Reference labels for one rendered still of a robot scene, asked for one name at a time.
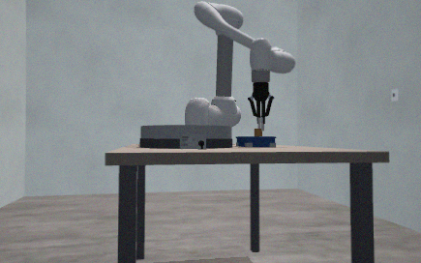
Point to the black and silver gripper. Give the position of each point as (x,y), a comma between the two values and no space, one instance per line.
(260,94)

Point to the blue shallow tray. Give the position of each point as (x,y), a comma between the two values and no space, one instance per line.
(256,141)

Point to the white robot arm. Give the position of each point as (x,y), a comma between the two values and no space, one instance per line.
(223,110)

